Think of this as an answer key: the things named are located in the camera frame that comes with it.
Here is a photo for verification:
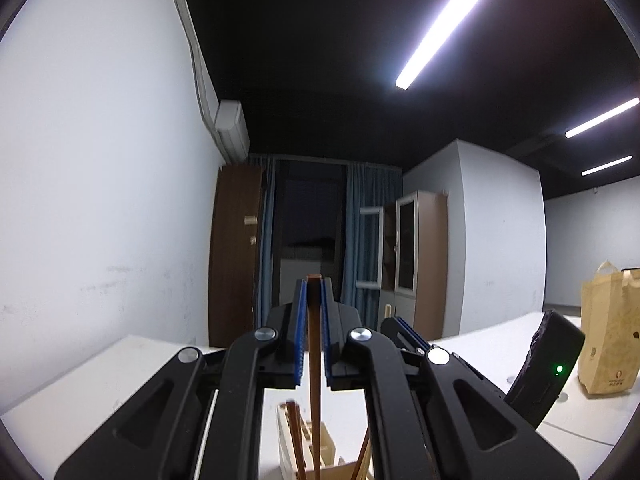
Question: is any dark brown wardrobe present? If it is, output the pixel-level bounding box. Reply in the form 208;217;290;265
207;162;268;348

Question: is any white air conditioner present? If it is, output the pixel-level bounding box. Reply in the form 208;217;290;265
215;100;250;158

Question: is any dark window opening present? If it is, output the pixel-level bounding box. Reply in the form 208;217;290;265
274;160;348;311

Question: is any wide blue curtain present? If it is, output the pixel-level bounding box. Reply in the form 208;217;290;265
342;162;403;326

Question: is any narrow blue curtain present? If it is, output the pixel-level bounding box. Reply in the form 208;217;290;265
247;155;277;331

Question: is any white wall pipe cover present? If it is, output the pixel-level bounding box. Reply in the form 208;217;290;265
165;0;221;128

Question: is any glass door cabinet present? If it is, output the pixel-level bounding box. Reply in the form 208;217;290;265
356;190;449;341

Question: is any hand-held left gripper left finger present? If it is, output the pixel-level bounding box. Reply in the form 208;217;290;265
54;278;307;480

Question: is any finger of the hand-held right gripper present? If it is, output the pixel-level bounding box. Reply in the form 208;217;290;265
380;316;432;354

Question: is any brown paper bag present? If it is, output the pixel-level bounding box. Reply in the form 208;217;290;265
578;260;640;395

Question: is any cream plastic utensil holder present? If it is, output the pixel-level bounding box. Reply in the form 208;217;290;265
276;402;373;480

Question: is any long ceiling light bar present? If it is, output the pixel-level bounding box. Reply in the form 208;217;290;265
395;0;492;91

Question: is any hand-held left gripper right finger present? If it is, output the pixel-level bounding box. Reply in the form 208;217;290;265
320;278;578;480

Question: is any dark wooden chopstick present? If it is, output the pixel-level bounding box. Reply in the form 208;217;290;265
306;274;323;480
352;425;372;480
285;400;305;480

